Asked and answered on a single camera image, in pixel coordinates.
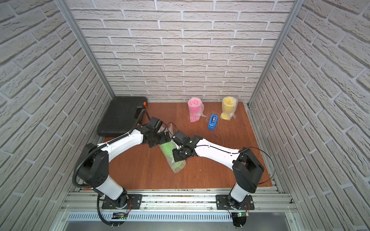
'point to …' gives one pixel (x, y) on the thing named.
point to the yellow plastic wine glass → (229, 104)
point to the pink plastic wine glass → (196, 109)
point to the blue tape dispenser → (213, 122)
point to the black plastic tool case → (121, 115)
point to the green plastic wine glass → (167, 148)
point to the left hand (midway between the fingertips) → (167, 138)
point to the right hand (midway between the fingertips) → (177, 157)
